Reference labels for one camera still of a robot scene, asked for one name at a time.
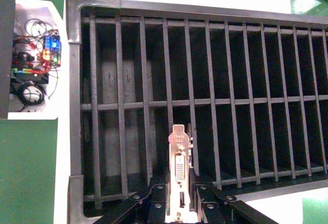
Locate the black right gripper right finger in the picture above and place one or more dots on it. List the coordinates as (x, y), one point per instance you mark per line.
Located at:
(215, 208)

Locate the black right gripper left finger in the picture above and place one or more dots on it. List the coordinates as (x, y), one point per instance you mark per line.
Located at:
(153, 208)

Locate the graphics card silver bracket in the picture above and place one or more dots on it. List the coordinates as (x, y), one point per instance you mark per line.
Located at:
(179, 162)

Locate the white robot base open electronics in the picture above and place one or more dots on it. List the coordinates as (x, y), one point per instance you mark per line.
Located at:
(55, 101)

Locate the black slotted plastic container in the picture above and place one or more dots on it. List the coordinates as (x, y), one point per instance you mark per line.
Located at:
(74, 106)

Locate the blue relay circuit board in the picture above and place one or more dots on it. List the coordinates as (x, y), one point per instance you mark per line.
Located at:
(52, 43)

